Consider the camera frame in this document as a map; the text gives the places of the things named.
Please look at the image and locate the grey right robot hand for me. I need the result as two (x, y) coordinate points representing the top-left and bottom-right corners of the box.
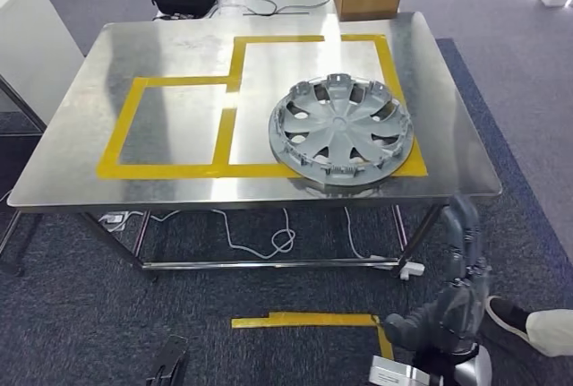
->
(384, 194), (491, 356)

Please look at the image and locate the grey plastic wheel hubcap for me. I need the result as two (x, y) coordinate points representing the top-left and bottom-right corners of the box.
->
(268, 73), (415, 189)

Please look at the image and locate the yellow tape on workbench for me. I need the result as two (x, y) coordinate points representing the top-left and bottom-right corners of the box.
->
(96, 34), (428, 181)

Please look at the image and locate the black robot body part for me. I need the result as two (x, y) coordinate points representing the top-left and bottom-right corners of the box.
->
(145, 335), (190, 386)

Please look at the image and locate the stainless steel workbench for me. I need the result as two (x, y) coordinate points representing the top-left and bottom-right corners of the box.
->
(6, 12), (504, 281)

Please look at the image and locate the person's shoe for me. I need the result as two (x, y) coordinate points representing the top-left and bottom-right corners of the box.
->
(485, 295), (534, 347)

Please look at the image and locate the white power strip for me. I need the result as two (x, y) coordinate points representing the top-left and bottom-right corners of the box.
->
(399, 261), (426, 281)

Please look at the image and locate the yellow stepped floor tape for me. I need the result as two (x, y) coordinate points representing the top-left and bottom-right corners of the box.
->
(231, 312), (395, 362)

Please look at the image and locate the white cable under workbench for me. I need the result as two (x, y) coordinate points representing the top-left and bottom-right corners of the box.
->
(98, 208), (297, 262)

